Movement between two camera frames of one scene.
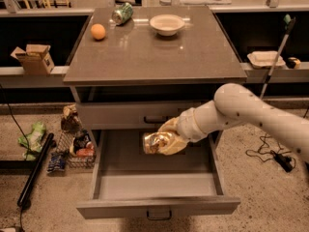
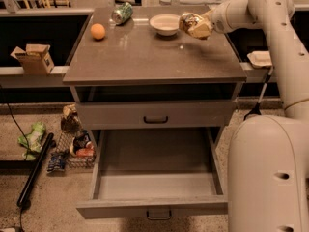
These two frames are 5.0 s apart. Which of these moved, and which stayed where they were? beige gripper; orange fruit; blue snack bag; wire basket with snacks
Moved: beige gripper
Stayed: orange fruit; blue snack bag; wire basket with snacks
